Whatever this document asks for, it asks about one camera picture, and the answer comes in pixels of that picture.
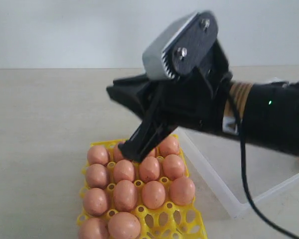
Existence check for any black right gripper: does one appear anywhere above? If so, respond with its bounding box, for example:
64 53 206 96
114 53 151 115
106 72 229 162

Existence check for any brown egg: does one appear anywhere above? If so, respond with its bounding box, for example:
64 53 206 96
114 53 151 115
113 180 138 212
142 181 166 210
113 159 136 183
158 135 180 157
85 164 110 189
169 176 195 206
139 156 160 183
83 188 110 217
78 218 110 239
113 141 125 163
87 145 110 166
162 154 185 181
108 212 141 239

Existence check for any brown egg front bottom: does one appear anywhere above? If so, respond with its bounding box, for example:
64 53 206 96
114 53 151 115
108 212 141 239

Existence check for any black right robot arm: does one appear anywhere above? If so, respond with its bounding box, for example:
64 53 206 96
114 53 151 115
107 72 299 162

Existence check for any yellow plastic egg tray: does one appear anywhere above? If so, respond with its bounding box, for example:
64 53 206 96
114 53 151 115
76 139 208 239

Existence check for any clear plastic bin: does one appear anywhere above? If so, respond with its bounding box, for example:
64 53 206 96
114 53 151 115
175 128 299 218

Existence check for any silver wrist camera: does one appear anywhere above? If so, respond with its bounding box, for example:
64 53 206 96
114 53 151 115
142 10 229 81

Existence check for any black camera cable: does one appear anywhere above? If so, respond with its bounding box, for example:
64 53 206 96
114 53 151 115
225 94 299 239

